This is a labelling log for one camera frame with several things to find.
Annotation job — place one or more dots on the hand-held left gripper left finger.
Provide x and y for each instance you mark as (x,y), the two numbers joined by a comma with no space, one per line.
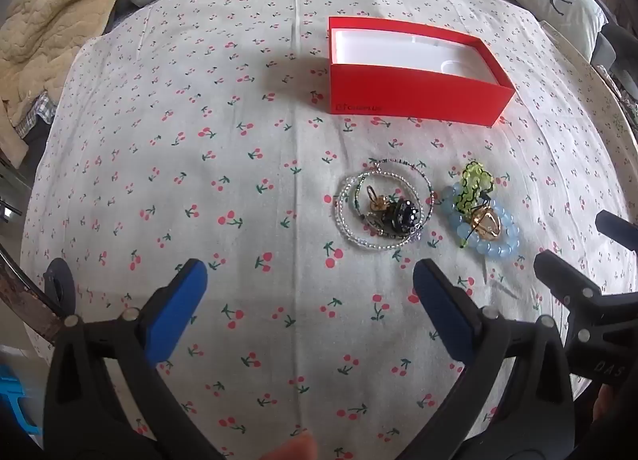
(174,313)

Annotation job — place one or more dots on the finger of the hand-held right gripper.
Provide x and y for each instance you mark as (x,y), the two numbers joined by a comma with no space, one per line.
(561,270)
(615,226)

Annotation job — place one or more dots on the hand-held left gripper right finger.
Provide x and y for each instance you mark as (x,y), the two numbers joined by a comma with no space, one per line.
(443,313)

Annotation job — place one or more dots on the black beaded hair claw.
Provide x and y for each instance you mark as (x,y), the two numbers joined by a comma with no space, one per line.
(404,215)

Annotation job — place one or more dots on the green beaded charm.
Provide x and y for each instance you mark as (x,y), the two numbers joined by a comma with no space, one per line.
(474,186)

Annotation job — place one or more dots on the red cardboard box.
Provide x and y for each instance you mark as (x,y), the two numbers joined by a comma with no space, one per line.
(423,91)

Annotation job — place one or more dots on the person's right hand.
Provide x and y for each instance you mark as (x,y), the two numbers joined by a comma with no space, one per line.
(608,402)

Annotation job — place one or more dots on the person's left hand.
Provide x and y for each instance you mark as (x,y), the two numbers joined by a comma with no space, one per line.
(294,447)

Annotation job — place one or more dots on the black round clamp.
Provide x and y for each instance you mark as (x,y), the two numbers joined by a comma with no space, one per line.
(59,285)

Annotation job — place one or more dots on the rusty metal bar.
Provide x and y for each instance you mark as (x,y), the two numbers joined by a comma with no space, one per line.
(27,300)

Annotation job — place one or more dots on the cherry print tablecloth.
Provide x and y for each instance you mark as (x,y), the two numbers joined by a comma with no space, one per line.
(199,166)

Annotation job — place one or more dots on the dark grey chair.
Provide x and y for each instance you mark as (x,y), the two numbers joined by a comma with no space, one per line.
(615,56)

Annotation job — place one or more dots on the blue plastic stool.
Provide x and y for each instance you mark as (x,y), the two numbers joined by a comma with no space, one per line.
(12,405)

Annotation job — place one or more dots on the plaid cloth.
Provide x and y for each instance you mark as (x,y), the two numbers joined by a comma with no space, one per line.
(37,113)

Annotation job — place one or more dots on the beige quilted blanket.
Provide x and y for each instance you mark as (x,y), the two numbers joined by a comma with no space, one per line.
(55,16)

